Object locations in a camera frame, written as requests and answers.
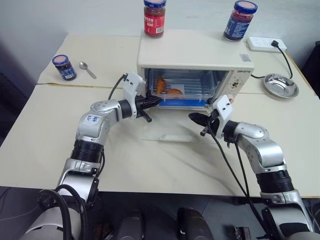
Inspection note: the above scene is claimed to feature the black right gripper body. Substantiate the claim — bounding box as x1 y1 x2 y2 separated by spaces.
200 109 222 138

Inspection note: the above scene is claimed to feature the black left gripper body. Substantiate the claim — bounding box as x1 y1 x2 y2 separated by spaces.
135 95 153 124

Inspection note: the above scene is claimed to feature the tall orange food piece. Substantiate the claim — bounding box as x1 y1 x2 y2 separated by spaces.
155 76 167 95

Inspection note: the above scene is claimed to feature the flat orange food piece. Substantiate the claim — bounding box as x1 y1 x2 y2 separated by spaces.
166 87 184 96

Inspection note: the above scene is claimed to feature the glass toaster oven door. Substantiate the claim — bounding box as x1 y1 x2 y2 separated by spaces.
141 107 221 144

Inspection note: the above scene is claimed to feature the toaster oven knob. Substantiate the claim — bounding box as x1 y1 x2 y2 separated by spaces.
230 79 243 91

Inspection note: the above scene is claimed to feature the cream toaster oven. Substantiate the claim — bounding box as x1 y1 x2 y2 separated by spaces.
136 29 255 111

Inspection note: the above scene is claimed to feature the cream table cloth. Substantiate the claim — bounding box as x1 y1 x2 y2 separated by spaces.
0 84 320 200
37 32 317 96

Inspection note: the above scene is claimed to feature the metal spoon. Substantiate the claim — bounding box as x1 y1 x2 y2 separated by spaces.
79 61 98 80

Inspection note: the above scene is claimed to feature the stainless steel bowl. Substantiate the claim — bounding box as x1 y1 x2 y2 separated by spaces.
263 73 300 99

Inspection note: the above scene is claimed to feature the red label sauce jar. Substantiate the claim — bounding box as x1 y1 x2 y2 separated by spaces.
143 0 167 40

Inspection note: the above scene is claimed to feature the small blue label jar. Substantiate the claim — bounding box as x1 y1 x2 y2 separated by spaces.
51 54 77 81

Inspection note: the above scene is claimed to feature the white power strip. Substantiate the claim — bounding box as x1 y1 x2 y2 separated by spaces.
245 36 288 53

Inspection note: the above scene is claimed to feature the large blue label jar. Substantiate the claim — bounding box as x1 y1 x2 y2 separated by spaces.
223 0 259 42

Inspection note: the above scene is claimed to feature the dark brown rounded shape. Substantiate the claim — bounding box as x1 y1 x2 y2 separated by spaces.
176 206 214 240

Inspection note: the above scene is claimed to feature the dark grey rounded shape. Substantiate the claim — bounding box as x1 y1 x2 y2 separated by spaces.
119 209 152 240

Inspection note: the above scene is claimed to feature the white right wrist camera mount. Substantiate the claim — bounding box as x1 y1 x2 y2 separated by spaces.
211 94 235 140

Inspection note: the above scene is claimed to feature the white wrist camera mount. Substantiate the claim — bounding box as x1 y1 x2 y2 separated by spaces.
121 72 147 120
211 94 235 140

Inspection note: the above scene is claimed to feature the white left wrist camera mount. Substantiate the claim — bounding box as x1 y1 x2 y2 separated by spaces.
121 72 147 120

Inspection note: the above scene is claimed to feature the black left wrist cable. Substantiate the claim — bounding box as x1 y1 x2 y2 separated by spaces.
107 73 129 101

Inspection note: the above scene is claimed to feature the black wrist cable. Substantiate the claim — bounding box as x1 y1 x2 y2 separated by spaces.
107 73 129 101
204 117 270 240

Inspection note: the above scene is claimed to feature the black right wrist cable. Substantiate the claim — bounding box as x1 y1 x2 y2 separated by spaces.
204 117 270 240

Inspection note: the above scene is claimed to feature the black oven power cable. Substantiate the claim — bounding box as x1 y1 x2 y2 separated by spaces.
250 39 294 80

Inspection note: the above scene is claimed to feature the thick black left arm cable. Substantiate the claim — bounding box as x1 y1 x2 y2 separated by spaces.
37 183 89 240

